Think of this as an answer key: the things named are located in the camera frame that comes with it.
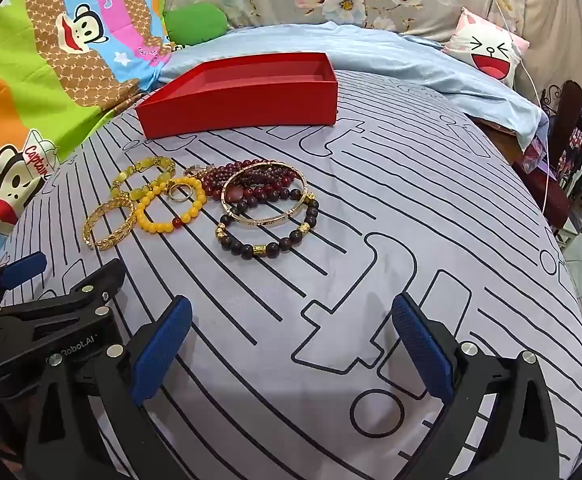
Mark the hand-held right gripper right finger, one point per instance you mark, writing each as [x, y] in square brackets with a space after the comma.
[423, 352]

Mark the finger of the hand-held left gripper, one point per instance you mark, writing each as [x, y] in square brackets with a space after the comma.
[83, 287]
[21, 266]

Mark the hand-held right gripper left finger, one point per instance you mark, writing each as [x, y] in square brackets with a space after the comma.
[161, 352]

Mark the rose gold bangle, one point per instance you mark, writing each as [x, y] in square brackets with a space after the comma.
[271, 220]

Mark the small garnet bead strand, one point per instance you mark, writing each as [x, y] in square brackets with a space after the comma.
[267, 176]

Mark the red cardboard box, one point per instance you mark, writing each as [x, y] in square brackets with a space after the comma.
[251, 97]

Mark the colourful cartoon monkey blanket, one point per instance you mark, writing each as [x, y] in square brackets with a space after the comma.
[56, 75]

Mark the green pillow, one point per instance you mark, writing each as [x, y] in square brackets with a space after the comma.
[193, 22]

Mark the light blue pillow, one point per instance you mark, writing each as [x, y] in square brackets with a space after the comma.
[396, 55]

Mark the laughing cat face pillow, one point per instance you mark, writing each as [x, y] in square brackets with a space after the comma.
[488, 50]

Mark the wooden bed frame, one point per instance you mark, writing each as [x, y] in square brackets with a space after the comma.
[531, 170]

